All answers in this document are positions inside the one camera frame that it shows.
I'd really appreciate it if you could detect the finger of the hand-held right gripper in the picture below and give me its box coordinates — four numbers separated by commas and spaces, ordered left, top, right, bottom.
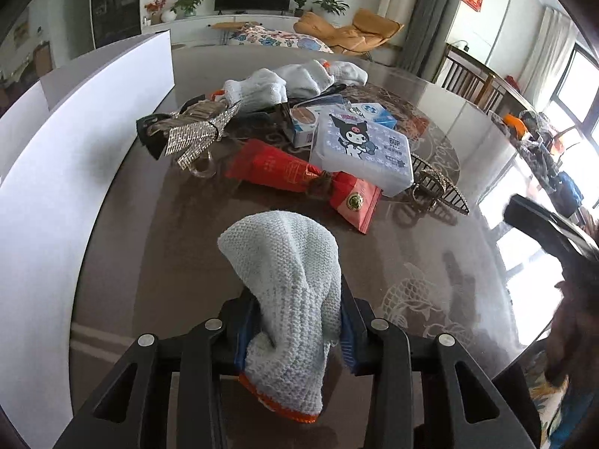
503, 194, 599, 263

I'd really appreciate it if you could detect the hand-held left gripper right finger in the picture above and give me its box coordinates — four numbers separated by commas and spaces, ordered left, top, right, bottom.
341, 276, 539, 449

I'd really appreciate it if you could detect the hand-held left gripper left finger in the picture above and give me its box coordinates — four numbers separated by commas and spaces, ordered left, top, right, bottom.
54, 290, 263, 449

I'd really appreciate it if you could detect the black wire basket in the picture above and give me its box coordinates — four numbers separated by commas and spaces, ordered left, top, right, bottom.
409, 152, 470, 216

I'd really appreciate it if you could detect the clear plastic hair clip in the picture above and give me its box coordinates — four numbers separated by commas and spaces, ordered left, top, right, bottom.
191, 152, 217, 179

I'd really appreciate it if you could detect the red gold-seal packet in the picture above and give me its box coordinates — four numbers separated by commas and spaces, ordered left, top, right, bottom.
225, 139, 383, 235

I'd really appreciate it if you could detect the cartoon print plastic box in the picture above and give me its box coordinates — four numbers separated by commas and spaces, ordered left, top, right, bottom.
309, 107, 415, 197

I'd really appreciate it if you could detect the long blue white carton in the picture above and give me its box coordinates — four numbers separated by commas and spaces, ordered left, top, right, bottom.
349, 102, 398, 129

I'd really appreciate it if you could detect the rhinestone bow hair clip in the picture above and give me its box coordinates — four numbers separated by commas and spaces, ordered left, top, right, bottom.
136, 100, 241, 171

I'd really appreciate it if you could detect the small white bandage box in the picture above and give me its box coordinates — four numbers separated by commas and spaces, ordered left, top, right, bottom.
288, 105, 328, 149

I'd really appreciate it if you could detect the dark blue packet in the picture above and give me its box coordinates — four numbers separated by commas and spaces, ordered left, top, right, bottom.
294, 94, 346, 109

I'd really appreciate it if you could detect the white board panel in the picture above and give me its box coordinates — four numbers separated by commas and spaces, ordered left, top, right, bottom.
0, 30, 175, 436

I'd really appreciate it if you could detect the pile of clothes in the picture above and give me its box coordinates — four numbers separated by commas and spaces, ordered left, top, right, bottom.
503, 110, 586, 207

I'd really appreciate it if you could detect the floral printed cloth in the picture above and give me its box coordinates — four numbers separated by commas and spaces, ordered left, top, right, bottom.
524, 360, 599, 449

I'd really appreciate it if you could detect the wooden chair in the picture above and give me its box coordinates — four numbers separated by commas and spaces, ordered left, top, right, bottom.
477, 72, 508, 113
433, 43, 492, 104

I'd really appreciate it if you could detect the white sheer curtain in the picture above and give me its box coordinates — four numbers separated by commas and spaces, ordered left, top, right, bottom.
517, 7, 578, 104

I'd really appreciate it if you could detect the grey curtain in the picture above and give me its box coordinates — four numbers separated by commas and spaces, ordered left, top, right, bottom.
400, 0, 469, 73

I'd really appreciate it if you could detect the orange lounge chair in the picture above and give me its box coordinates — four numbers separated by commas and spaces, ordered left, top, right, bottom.
294, 8, 405, 54

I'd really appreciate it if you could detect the large leafy potted plant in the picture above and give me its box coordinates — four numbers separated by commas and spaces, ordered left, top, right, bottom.
311, 0, 351, 16

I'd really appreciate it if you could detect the floral printed blanket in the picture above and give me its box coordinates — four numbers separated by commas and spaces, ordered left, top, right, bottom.
228, 23, 334, 54

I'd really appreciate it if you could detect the white tv console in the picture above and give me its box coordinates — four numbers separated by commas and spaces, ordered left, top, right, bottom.
142, 12, 310, 48

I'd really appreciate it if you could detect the wooden side table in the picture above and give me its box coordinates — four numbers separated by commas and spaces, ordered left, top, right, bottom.
210, 21, 260, 44

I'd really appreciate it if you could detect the green potted plant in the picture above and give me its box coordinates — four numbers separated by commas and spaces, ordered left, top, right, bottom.
169, 0, 207, 18

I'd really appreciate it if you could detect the red flower vase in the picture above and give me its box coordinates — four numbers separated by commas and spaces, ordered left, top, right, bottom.
144, 0, 170, 25

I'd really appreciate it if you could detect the black glass cabinet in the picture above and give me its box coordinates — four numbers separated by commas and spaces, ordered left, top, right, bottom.
90, 0, 142, 50

